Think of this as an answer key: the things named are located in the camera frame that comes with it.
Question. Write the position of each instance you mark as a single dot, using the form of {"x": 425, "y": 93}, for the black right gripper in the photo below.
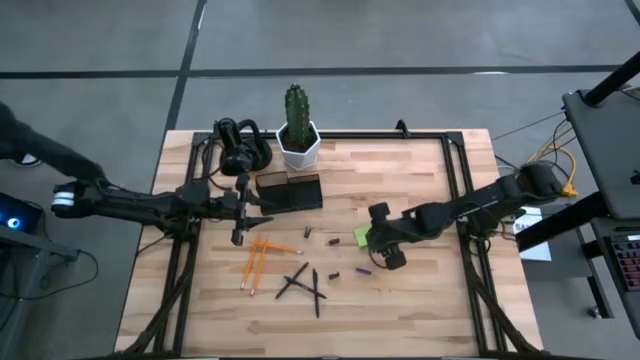
{"x": 390, "y": 235}

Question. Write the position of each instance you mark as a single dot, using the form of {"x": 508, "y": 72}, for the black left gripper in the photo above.
{"x": 241, "y": 210}

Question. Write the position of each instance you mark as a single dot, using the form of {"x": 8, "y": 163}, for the green sticky note pad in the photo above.
{"x": 361, "y": 238}

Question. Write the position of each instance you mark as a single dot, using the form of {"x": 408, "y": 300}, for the purple binder clip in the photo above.
{"x": 363, "y": 271}

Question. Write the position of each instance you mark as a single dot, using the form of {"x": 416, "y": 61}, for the black pen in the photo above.
{"x": 298, "y": 274}
{"x": 316, "y": 300}
{"x": 312, "y": 291}

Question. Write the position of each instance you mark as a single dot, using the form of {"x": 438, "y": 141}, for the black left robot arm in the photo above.
{"x": 135, "y": 207}

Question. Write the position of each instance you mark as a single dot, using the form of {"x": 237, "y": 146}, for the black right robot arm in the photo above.
{"x": 475, "y": 200}

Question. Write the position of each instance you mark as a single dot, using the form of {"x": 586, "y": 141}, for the black desk organizer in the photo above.
{"x": 300, "y": 197}

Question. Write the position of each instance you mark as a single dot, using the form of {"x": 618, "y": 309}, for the black desk lamp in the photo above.
{"x": 235, "y": 155}

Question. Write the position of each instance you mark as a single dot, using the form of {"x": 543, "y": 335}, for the white hexagonal plant pot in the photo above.
{"x": 300, "y": 161}

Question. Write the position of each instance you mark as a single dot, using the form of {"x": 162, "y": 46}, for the green cactus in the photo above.
{"x": 297, "y": 115}

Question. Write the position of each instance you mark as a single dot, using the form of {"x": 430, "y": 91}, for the white paper sheet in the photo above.
{"x": 537, "y": 250}

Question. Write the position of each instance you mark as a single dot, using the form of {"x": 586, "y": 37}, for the black stand beam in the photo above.
{"x": 560, "y": 225}

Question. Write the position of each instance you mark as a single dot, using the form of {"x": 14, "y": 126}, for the person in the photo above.
{"x": 50, "y": 150}

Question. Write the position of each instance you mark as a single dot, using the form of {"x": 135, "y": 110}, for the grey metal desk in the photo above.
{"x": 25, "y": 240}

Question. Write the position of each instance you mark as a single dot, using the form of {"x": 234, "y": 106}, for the black computer with blue light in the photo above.
{"x": 20, "y": 215}

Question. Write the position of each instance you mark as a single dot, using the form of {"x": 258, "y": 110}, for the dark grey side desk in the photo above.
{"x": 605, "y": 300}

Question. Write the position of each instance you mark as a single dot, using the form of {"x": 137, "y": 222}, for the black backlit keyboard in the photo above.
{"x": 629, "y": 260}

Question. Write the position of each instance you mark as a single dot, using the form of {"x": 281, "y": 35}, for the black pole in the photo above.
{"x": 612, "y": 80}

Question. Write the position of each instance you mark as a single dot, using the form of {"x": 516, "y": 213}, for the black aluminium frame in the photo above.
{"x": 350, "y": 135}

